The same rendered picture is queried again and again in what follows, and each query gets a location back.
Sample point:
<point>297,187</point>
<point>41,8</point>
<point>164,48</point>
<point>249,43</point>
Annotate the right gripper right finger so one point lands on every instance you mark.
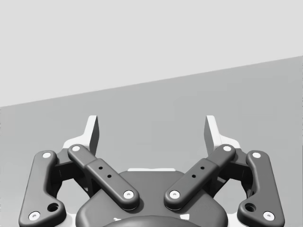
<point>201,172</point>

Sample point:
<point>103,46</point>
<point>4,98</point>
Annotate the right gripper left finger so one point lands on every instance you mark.
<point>101,172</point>

